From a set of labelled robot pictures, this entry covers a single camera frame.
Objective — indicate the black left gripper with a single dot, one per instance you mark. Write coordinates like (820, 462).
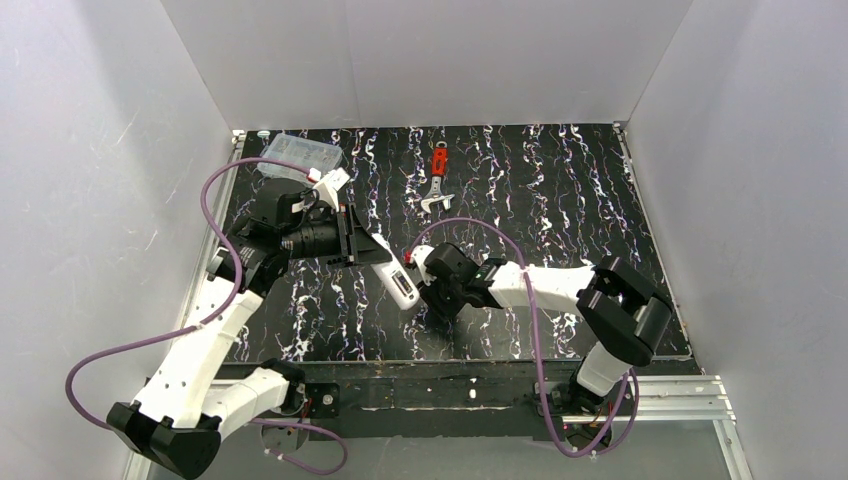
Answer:
(348, 235)

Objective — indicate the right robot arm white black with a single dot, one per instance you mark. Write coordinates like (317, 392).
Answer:
(626, 312)

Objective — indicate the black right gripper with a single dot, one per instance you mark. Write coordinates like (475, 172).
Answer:
(436, 291)

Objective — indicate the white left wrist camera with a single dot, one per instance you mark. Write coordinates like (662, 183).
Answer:
(327, 186)

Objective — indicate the white air conditioner remote control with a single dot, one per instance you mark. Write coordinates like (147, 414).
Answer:
(394, 277)

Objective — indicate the black front mounting rail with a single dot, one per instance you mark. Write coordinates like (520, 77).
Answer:
(428, 399)

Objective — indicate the red handled adjustable wrench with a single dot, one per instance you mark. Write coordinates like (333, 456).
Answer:
(438, 167)

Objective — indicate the clear plastic screw box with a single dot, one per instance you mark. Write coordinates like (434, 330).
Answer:
(301, 152)

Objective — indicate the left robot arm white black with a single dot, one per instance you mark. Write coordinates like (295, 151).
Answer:
(176, 420)

